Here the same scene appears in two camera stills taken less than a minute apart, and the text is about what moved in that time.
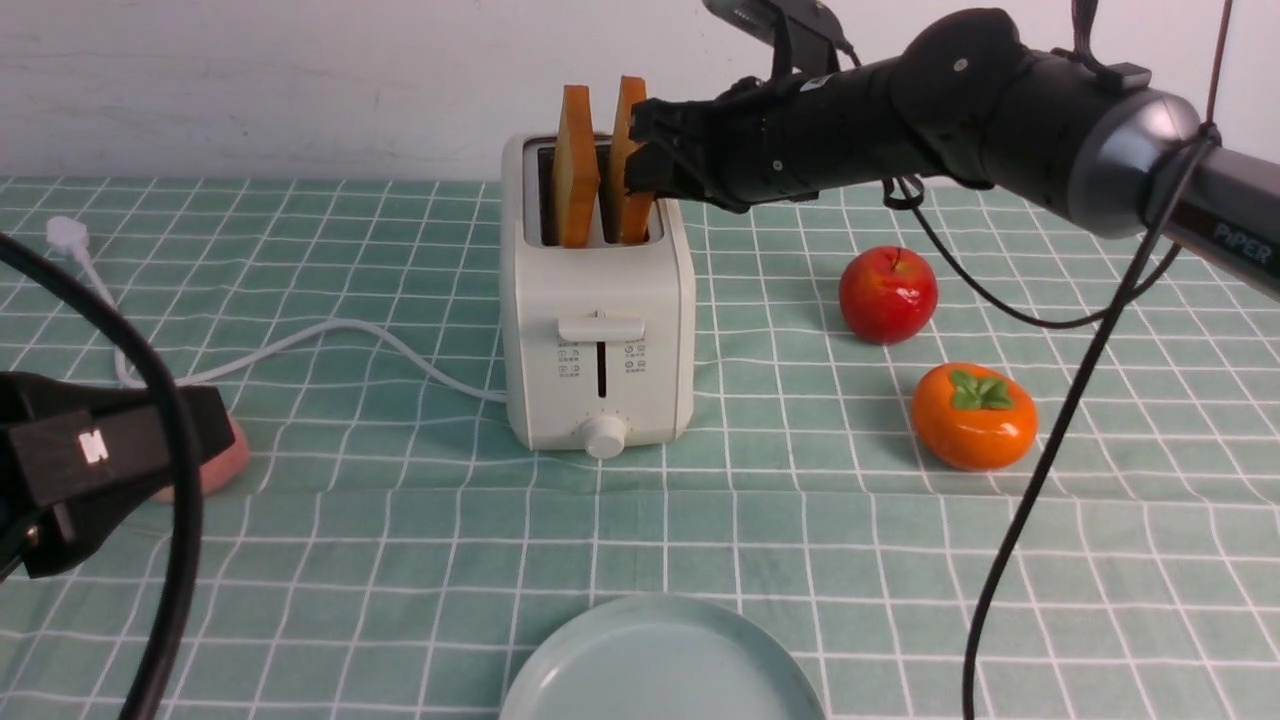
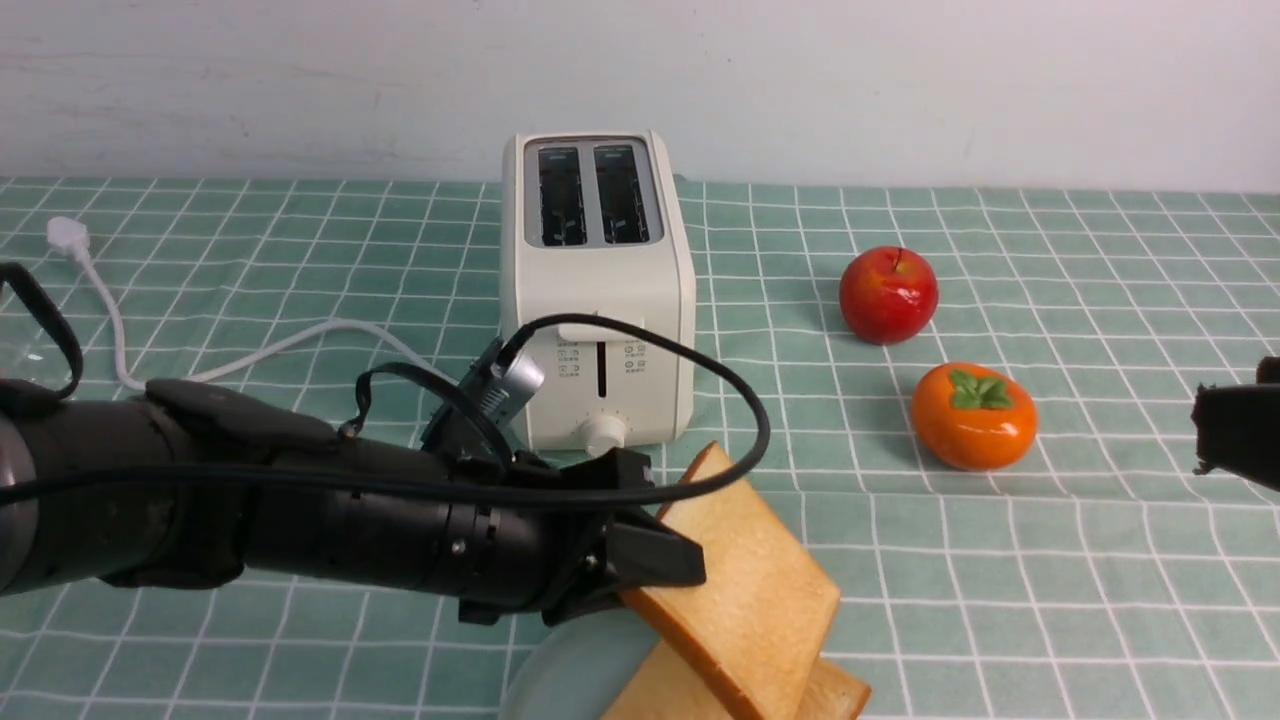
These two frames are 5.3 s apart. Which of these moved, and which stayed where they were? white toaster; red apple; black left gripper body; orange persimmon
Moved: black left gripper body
Stayed: red apple; orange persimmon; white toaster
